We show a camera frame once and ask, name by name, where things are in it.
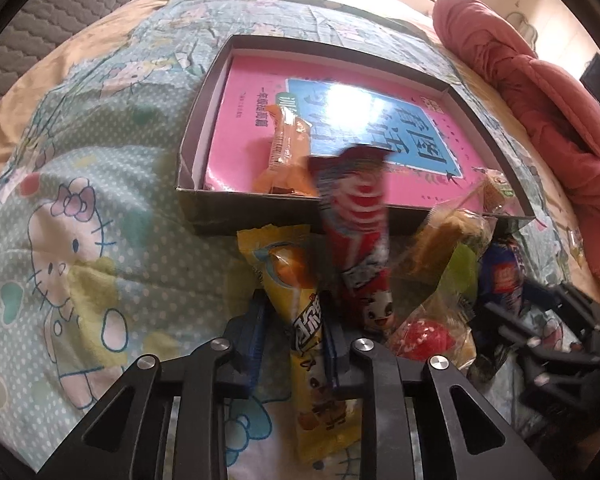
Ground pink book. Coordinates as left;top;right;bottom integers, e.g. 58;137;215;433
202;55;506;211

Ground pink quilt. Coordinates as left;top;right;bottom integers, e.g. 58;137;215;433
432;0;600;306

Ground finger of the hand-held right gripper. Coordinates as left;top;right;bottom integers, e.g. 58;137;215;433
484;282;600;366
522;362;600;415

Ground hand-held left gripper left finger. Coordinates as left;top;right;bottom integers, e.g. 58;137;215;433
35;289;271;480

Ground red snack packet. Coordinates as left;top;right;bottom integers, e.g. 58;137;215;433
307;144;396;336

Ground grey quilted headboard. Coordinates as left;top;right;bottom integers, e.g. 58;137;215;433
0;0;191;126

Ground printed cartoon blanket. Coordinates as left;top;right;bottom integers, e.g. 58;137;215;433
0;0;596;480

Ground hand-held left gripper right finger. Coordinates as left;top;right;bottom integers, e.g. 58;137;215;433
322;321;556;480

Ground shallow dark cardboard box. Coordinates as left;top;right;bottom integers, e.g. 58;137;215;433
175;35;537;238

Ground blue snack packet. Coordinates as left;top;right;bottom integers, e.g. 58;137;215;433
477;242;528;321

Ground clear packet with red candy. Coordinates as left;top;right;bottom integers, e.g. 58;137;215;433
385;290;476;376

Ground orange snack packet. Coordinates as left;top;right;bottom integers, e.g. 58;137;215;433
252;105;321;196

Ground clear packet with yellow cake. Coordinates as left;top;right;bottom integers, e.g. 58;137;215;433
410;200;496;291

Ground beige bed sheet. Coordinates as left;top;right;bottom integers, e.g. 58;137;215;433
0;0;600;306

